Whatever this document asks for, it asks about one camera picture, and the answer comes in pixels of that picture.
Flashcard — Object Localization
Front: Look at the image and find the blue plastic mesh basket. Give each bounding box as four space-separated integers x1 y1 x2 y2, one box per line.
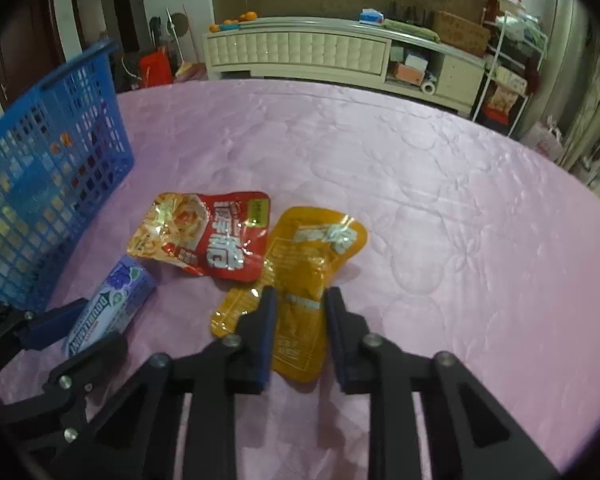
0 39 136 312

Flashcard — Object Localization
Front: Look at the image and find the pink bag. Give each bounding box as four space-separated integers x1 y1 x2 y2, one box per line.
522 116 564 161

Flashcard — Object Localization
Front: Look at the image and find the pink quilted blanket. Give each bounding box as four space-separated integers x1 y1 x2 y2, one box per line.
0 77 600 471

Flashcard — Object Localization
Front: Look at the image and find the red bag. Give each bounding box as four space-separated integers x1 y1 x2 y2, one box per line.
139 46 175 89

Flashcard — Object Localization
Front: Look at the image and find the orange box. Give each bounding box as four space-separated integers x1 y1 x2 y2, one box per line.
394 62 427 87

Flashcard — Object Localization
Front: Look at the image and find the red snack packet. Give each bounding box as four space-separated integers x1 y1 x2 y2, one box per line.
126 190 272 282

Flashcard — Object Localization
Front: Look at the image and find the cream tufted cabinet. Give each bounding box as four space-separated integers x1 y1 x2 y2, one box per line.
201 16 486 113

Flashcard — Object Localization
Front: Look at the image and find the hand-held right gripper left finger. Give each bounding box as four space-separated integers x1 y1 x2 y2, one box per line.
55 285 281 480

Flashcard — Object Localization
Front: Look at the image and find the brown cardboard box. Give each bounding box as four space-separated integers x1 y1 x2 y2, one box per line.
432 10 491 58

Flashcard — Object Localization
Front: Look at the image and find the green folded cloth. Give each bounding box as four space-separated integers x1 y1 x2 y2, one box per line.
382 18 441 43

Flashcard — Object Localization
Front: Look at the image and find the orange snack packet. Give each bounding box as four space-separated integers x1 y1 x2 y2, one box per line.
210 206 369 383

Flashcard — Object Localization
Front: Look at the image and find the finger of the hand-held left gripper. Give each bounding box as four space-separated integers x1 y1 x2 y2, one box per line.
0 298 89 381
10 332 131 446

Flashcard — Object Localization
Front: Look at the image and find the white metal rack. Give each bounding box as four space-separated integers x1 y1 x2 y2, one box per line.
472 0 551 136

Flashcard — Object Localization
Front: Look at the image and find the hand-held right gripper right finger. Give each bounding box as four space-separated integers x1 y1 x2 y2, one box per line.
324 286 561 480

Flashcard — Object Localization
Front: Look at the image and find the blue gum packet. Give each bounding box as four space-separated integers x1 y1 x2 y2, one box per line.
61 255 157 358

